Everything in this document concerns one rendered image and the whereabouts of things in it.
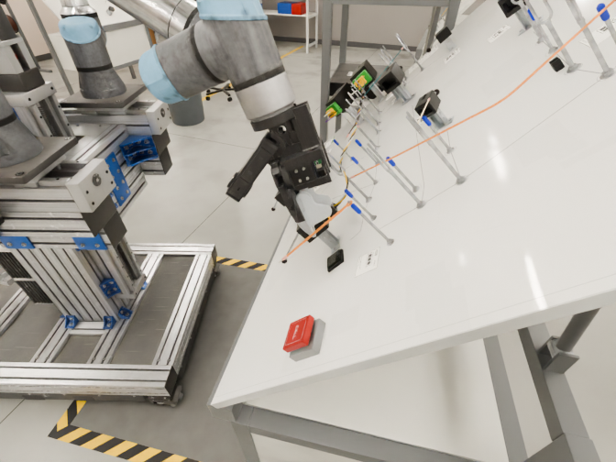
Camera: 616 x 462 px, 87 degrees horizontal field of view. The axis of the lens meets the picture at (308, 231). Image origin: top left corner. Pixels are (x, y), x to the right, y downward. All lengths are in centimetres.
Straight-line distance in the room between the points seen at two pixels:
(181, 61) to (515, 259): 46
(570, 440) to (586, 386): 146
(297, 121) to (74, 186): 68
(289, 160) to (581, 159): 35
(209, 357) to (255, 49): 158
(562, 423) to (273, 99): 65
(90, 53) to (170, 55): 94
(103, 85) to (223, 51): 101
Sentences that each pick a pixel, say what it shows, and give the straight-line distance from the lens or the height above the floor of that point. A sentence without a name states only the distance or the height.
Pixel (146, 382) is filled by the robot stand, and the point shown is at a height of 23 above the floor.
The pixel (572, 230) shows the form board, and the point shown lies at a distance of 41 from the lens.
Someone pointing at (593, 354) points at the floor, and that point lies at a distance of 229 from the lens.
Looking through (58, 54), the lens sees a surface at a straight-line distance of 577.
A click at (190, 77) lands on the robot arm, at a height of 143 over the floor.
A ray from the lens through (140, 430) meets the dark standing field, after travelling 178.
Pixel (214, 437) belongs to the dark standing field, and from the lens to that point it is 167.
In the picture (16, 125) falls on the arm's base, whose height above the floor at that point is 124.
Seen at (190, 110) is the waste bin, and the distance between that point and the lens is 422.
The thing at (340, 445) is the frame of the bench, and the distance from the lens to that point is 78.
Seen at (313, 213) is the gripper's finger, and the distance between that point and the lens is 52.
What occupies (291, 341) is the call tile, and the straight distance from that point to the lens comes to 53.
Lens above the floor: 155
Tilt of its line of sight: 41 degrees down
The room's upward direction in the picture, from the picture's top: straight up
